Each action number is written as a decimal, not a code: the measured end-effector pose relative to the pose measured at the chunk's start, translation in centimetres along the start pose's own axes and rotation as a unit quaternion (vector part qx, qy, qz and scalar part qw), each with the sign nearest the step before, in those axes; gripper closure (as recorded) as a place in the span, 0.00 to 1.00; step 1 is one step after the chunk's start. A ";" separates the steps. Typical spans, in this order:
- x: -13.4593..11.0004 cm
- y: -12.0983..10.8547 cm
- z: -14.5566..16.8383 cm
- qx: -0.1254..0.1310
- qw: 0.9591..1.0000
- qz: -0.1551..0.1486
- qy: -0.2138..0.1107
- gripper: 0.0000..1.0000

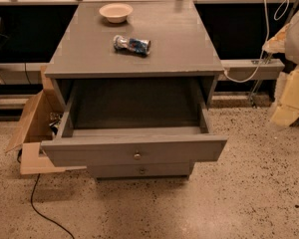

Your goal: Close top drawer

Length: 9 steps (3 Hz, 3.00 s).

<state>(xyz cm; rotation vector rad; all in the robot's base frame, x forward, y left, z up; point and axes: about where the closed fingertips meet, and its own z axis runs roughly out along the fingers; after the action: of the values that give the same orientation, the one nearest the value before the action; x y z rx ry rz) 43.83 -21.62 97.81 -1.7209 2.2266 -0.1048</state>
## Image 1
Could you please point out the foam gripper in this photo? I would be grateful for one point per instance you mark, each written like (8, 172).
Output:
(286, 110)

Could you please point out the grey top drawer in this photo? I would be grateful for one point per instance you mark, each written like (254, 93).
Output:
(135, 122)

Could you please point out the grey drawer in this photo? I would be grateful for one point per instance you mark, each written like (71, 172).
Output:
(135, 122)
(141, 170)

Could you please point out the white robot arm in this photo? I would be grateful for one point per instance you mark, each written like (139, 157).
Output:
(286, 41)

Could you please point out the grey wooden drawer cabinet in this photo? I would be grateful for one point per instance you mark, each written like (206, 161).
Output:
(180, 48)

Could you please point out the grey lower drawer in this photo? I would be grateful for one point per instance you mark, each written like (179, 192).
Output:
(141, 170)

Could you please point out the metal stand pole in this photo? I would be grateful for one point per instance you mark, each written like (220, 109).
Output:
(269, 60)

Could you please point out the crushed blue silver can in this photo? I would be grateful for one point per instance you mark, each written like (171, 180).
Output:
(141, 47)

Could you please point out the white ceramic bowl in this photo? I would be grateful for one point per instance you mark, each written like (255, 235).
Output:
(116, 12)

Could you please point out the brown cardboard box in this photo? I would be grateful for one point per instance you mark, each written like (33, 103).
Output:
(34, 126)

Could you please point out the grey wall rail beam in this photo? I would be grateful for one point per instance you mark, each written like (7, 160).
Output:
(30, 73)

